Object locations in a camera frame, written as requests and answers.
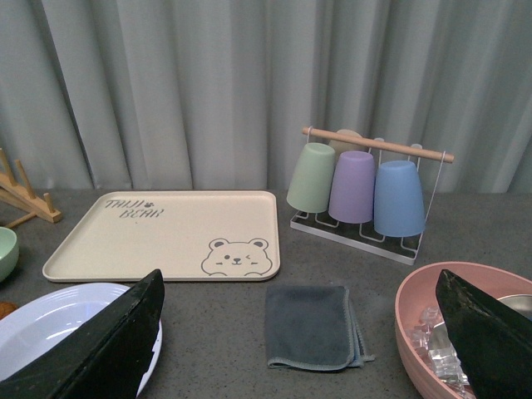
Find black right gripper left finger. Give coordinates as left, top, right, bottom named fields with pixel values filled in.
left=1, top=269, right=165, bottom=398

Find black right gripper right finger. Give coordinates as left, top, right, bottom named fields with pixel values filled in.
left=436, top=269, right=531, bottom=398

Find white ceramic plate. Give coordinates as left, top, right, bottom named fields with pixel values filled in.
left=1, top=283, right=160, bottom=390

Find orange fruit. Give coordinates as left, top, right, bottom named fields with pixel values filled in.
left=0, top=302, right=18, bottom=319

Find clear ice cubes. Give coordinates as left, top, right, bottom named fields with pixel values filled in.
left=406, top=307, right=475, bottom=398

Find steel bowl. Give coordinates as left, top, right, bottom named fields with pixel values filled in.
left=428, top=294, right=531, bottom=370

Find pink plastic bowl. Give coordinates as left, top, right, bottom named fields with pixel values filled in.
left=395, top=262, right=531, bottom=398

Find beige bear tray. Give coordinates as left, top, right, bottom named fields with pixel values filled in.
left=42, top=190, right=280, bottom=283

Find light green bowl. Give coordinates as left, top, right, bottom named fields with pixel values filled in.
left=0, top=227, right=19, bottom=282

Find blue plastic cup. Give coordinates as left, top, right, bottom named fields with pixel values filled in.
left=373, top=160, right=426, bottom=238

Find wooden dish rack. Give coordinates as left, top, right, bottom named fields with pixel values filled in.
left=1, top=150, right=63, bottom=229

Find grey folded cloth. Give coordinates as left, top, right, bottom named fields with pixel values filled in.
left=264, top=285, right=375, bottom=372

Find purple plastic cup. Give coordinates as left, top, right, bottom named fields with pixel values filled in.
left=328, top=150, right=375, bottom=224

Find green plastic cup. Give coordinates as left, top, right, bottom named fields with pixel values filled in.
left=287, top=142, right=336, bottom=213

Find beige plastic cup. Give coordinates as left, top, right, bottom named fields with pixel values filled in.
left=328, top=128, right=363, bottom=155

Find white wire cup rack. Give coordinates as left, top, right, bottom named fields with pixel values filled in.
left=290, top=126, right=455, bottom=265

